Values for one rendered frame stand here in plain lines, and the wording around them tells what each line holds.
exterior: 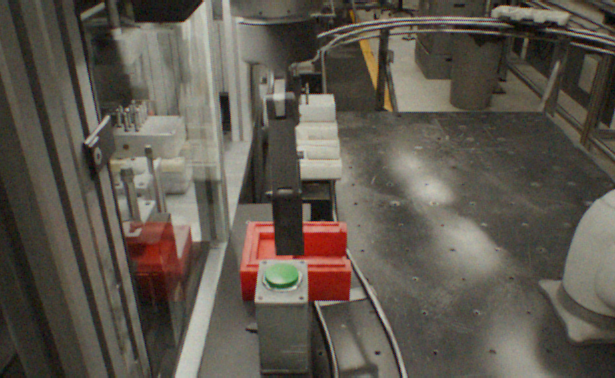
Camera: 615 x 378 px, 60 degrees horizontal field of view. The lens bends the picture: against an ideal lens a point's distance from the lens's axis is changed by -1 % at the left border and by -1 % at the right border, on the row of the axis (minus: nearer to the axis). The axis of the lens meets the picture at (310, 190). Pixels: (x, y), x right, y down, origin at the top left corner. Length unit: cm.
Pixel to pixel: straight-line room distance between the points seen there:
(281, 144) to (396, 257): 82
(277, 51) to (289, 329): 32
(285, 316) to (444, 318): 56
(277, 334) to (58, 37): 43
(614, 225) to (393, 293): 44
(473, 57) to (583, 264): 303
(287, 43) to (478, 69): 360
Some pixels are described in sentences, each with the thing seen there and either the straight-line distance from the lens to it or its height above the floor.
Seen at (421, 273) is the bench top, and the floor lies 68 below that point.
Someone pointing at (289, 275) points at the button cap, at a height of 104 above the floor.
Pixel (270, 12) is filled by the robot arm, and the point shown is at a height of 133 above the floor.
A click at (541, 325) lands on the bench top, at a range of 117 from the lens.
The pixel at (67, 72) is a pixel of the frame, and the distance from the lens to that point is 34.
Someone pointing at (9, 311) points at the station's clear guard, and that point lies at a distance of 33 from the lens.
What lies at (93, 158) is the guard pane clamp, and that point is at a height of 128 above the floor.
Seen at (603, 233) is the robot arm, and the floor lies 90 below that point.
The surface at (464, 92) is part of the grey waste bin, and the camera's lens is 412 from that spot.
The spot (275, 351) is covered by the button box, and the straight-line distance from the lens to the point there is 66.
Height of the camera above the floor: 143
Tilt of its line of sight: 29 degrees down
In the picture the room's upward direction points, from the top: straight up
